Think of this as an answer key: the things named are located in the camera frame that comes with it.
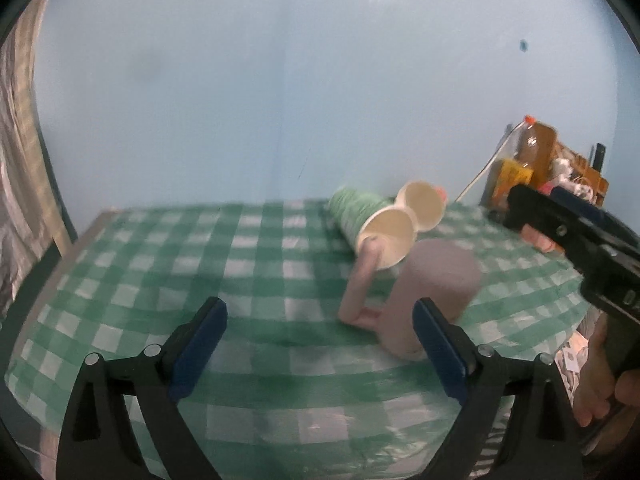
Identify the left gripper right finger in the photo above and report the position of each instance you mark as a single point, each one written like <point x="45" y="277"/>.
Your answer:
<point x="540" y="440"/>

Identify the orange juice bottle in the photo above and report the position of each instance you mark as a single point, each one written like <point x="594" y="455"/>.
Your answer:
<point x="523" y="158"/>

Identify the brown shelf with clutter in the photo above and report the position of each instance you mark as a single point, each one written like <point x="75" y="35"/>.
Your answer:
<point x="572" y="171"/>

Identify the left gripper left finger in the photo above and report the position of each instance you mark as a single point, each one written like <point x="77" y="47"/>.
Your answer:
<point x="97" y="440"/>

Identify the red paper cup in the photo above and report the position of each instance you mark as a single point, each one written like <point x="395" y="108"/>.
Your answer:
<point x="426" y="201"/>

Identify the right hand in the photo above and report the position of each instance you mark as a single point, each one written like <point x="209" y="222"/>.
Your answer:
<point x="597" y="386"/>

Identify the grey striped curtain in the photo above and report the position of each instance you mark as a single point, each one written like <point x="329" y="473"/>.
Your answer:
<point x="31" y="215"/>

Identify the green paper cup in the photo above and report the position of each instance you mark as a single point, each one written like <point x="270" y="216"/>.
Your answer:
<point x="362" y="215"/>

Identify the pink mug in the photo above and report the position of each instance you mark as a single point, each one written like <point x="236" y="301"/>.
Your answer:
<point x="439" y="270"/>

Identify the green checkered tablecloth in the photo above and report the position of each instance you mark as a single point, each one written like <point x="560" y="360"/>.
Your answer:
<point x="290" y="392"/>

